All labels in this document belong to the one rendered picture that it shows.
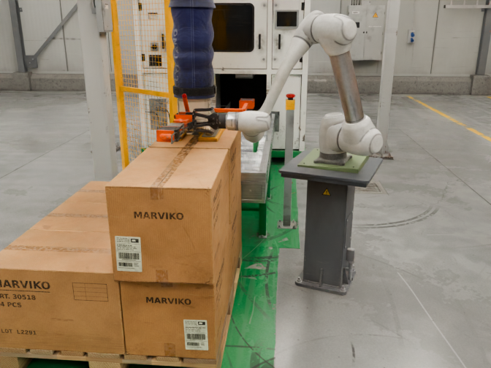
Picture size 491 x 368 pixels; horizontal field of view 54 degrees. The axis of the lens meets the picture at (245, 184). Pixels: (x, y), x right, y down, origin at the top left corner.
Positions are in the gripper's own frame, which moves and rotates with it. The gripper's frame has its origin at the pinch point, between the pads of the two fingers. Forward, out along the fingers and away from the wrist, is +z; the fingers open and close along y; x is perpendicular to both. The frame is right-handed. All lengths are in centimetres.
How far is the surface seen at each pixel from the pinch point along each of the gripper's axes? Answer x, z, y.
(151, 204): -64, 0, 20
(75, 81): 926, 471, 86
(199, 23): 17.9, -4.3, -44.8
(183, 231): -64, -12, 31
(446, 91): 947, -423, 93
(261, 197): 67, -35, 63
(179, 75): 18.0, 6.5, -19.5
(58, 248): -38, 52, 54
